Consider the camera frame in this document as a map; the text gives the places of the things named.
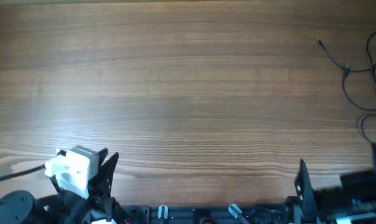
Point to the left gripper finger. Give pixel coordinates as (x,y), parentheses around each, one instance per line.
(105,176)
(102,154)

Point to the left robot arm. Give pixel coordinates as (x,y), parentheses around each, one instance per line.
(62,207)

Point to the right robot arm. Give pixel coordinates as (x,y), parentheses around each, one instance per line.
(353,202)

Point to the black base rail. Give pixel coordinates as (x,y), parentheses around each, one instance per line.
(255,214)

